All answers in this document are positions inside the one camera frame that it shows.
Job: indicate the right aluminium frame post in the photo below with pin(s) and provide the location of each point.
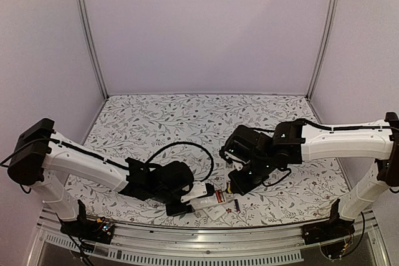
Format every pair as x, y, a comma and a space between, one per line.
322, 50

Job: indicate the black-faced white remote control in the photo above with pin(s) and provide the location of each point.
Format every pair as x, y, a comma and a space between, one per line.
205, 202

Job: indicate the slim white remote control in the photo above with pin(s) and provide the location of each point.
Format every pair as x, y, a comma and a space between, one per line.
227, 181

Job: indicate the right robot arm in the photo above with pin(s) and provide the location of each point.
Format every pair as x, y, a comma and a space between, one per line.
255, 155

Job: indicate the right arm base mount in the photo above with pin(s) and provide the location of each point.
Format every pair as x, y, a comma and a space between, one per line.
333, 236

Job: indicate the aluminium frame post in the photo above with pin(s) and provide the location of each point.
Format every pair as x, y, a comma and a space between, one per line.
322, 50
91, 49

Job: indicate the front aluminium rail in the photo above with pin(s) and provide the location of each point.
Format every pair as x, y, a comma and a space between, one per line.
136, 244

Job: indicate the white remote with display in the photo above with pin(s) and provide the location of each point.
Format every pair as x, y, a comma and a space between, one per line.
215, 212

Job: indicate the left purple AAA battery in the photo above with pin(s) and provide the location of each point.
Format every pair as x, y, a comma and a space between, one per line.
236, 204

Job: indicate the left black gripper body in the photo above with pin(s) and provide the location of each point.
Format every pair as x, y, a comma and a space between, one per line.
172, 212

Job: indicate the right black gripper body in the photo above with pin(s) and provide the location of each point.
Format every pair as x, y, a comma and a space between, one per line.
258, 174

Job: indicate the floral patterned table mat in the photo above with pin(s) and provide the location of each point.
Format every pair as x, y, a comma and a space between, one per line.
192, 129

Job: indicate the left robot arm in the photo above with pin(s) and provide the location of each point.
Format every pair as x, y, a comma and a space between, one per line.
40, 151

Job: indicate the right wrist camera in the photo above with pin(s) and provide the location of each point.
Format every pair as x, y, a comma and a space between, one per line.
232, 161

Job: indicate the left aluminium frame post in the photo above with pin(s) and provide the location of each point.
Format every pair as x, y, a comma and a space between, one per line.
91, 49

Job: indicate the upper red AAA battery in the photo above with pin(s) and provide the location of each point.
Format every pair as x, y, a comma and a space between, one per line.
220, 196

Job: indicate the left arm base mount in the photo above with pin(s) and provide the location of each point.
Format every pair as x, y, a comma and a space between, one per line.
99, 231

